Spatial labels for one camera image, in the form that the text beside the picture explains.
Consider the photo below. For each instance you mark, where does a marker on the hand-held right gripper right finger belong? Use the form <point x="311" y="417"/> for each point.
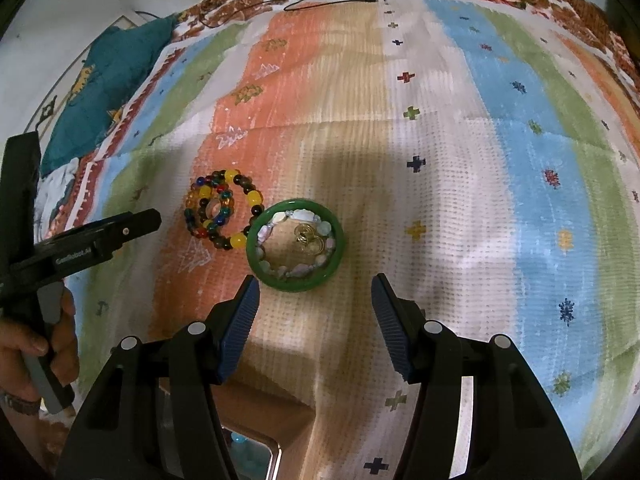
<point x="392" y="327"/>

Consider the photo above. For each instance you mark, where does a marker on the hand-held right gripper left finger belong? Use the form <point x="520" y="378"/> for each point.
<point x="239" y="327"/>

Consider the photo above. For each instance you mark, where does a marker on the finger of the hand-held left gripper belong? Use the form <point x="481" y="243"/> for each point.
<point x="135" y="227"/>

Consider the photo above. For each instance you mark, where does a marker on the green bangle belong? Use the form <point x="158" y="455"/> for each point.
<point x="257" y="260"/>

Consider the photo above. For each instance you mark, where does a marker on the person's left forearm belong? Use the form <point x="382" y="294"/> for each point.
<point x="20" y="440"/>

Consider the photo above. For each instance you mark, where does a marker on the person's left hand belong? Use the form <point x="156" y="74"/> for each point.
<point x="17" y="342"/>

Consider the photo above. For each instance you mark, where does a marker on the teal pillow with yellow print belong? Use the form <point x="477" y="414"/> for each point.
<point x="125" y="70"/>

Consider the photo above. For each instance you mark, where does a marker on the dark beaded wristband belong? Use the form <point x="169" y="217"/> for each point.
<point x="17" y="404"/>

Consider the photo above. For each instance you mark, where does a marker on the striped woven mat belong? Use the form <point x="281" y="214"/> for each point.
<point x="450" y="135"/>

